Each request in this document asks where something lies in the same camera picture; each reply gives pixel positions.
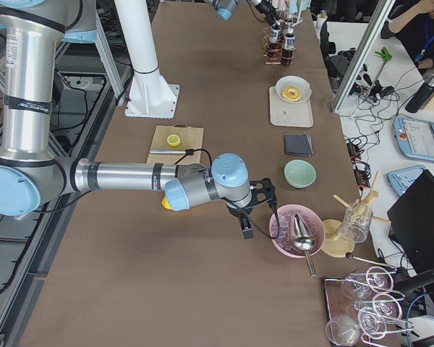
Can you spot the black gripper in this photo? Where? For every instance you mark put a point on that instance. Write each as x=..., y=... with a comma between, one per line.
x=264, y=9
x=241, y=212

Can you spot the tea bottle top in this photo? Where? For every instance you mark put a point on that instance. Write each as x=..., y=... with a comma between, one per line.
x=274, y=34

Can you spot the tea bottle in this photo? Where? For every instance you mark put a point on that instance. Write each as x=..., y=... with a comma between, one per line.
x=274, y=34
x=287, y=25
x=288, y=49

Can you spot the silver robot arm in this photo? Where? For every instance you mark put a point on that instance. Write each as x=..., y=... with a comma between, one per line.
x=31, y=176
x=225, y=9

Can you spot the tea bottle front right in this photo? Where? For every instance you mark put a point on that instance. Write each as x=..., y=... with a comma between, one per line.
x=287, y=25

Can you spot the tea bottle front left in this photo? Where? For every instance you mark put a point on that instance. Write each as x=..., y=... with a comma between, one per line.
x=288, y=49

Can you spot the cream tray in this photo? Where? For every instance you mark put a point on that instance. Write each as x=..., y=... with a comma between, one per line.
x=286, y=114

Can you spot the pink bowl with ice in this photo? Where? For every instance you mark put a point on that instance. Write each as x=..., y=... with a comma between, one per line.
x=286, y=214

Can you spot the steel ice scoop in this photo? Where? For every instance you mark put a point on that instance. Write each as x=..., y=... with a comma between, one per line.
x=303, y=241

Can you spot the donut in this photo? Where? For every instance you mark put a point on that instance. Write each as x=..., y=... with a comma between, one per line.
x=291, y=94

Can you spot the green bowl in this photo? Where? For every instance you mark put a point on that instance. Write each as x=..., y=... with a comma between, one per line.
x=299, y=173

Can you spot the yellow lemon lower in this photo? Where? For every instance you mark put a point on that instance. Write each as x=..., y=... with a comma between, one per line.
x=165, y=203

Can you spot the wooden cup stand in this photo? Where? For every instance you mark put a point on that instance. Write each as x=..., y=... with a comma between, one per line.
x=335, y=245

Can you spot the steel muddler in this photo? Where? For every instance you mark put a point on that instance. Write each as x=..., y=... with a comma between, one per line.
x=171, y=152

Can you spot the grey folded cloth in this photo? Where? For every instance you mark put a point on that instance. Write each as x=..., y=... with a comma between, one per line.
x=298, y=144

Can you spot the wooden cutting board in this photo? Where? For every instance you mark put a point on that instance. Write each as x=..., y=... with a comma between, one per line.
x=192, y=138

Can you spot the half lemon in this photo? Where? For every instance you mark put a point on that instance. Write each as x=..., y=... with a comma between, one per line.
x=174, y=140

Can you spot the glass jar with spoons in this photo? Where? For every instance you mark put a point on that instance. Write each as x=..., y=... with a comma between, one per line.
x=356, y=223

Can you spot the person in black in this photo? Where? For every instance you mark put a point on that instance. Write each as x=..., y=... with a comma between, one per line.
x=412, y=23

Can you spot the black thermos bottle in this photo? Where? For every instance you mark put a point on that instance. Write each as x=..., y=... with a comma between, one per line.
x=421, y=96

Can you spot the blue teach pendant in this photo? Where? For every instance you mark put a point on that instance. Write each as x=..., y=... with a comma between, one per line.
x=400, y=180
x=414, y=137

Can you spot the black monitor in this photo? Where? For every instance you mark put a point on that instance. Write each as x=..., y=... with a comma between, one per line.
x=412, y=222

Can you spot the white wire cup rack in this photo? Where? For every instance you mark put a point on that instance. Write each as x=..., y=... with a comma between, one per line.
x=288, y=11

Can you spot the copper wire bottle rack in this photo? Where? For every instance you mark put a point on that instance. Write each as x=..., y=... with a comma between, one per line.
x=272, y=52

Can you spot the aluminium frame post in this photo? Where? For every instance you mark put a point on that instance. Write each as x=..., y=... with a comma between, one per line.
x=371, y=33

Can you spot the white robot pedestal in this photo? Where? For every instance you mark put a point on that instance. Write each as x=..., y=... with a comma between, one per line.
x=150, y=95

